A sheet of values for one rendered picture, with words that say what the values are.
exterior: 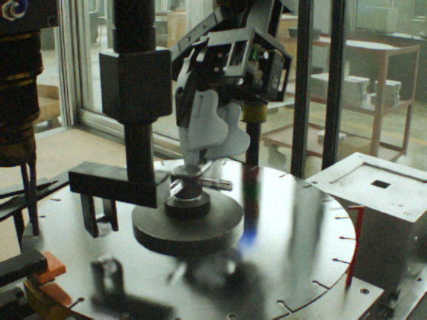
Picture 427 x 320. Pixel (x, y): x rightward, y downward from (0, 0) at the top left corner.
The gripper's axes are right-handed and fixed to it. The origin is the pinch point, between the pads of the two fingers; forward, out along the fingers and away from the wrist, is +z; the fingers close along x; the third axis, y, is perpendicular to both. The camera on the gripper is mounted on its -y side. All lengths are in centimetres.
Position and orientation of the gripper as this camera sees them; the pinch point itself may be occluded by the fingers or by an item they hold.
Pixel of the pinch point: (191, 168)
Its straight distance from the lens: 47.9
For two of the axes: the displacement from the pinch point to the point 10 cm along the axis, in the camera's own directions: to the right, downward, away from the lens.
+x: 6.6, 2.6, 7.1
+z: -2.4, 9.6, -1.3
